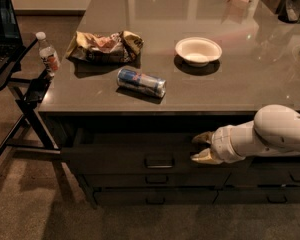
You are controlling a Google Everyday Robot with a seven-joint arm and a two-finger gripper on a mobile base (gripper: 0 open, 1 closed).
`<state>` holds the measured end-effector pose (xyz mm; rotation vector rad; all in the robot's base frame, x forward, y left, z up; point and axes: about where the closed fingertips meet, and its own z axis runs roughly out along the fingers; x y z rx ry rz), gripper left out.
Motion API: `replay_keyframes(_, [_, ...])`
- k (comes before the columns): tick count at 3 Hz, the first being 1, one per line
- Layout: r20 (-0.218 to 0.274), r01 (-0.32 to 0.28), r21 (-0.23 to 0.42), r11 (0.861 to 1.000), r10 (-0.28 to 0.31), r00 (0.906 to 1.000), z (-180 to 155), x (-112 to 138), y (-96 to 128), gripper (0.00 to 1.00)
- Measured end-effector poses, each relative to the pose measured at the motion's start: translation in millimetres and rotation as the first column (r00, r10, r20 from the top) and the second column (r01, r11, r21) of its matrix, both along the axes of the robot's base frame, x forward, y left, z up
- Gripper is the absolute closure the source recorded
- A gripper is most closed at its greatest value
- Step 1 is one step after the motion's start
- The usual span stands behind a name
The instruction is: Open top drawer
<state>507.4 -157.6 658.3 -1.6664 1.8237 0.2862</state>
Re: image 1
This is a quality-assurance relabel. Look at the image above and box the white paper bowl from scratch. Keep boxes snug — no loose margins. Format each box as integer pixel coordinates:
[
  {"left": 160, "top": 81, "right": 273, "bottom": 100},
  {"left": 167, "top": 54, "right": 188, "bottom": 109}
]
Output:
[{"left": 175, "top": 37, "right": 222, "bottom": 67}]

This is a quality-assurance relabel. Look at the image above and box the dark glass vessel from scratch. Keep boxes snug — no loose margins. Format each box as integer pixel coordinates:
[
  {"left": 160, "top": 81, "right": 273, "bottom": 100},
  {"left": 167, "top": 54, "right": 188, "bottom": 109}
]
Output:
[{"left": 278, "top": 0, "right": 300, "bottom": 24}]

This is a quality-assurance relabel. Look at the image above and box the clear plastic water bottle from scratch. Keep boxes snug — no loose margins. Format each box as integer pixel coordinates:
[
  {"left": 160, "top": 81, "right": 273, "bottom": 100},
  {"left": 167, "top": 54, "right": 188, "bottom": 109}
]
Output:
[{"left": 36, "top": 32, "right": 60, "bottom": 79}]

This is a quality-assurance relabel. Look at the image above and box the black laptop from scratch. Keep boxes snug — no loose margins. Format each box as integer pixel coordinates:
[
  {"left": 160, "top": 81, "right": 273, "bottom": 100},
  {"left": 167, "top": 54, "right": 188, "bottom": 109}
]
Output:
[{"left": 0, "top": 0, "right": 25, "bottom": 74}]

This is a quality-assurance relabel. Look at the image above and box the blue silver energy drink can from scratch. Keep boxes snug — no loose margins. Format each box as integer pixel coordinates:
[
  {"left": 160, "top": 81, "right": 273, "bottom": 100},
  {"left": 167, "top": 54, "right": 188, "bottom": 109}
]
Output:
[{"left": 117, "top": 68, "right": 166, "bottom": 98}]

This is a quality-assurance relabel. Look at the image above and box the grey drawer cabinet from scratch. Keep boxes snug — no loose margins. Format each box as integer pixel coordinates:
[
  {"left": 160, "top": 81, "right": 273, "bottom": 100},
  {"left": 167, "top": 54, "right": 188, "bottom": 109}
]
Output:
[{"left": 39, "top": 0, "right": 300, "bottom": 206}]

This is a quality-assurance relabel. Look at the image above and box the crumpled chip bag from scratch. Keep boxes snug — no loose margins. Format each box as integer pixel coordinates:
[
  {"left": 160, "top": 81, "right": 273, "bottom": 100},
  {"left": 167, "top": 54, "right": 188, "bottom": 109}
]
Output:
[{"left": 66, "top": 31, "right": 144, "bottom": 64}]

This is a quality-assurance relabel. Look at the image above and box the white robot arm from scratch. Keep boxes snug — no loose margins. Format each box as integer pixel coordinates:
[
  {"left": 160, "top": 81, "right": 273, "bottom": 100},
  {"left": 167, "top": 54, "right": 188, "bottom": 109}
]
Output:
[{"left": 191, "top": 105, "right": 300, "bottom": 165}]

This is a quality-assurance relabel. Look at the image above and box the dark drawer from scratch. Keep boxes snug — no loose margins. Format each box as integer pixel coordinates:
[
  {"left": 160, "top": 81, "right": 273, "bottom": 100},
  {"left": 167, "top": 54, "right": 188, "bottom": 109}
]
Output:
[
  {"left": 61, "top": 129, "right": 251, "bottom": 174},
  {"left": 94, "top": 188, "right": 218, "bottom": 205},
  {"left": 214, "top": 188, "right": 300, "bottom": 204},
  {"left": 226, "top": 156, "right": 300, "bottom": 187},
  {"left": 84, "top": 173, "right": 229, "bottom": 188}
]

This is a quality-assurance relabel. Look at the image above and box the black laptop stand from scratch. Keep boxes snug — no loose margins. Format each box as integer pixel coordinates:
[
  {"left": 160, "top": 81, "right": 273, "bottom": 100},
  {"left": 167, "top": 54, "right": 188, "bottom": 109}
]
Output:
[{"left": 0, "top": 34, "right": 60, "bottom": 157}]

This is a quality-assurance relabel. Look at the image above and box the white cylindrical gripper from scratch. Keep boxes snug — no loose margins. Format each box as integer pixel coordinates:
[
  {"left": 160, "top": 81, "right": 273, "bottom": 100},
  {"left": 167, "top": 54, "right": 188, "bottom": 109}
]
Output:
[{"left": 190, "top": 125, "right": 244, "bottom": 165}]

